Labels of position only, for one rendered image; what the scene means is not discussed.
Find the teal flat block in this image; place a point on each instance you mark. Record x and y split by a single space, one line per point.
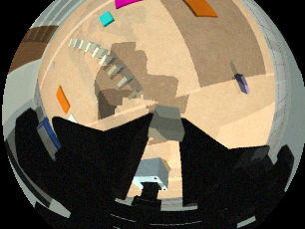
106 19

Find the pale white flat tile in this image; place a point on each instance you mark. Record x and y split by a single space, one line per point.
72 118

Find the purple rectangular block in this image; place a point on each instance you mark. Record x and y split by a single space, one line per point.
242 84

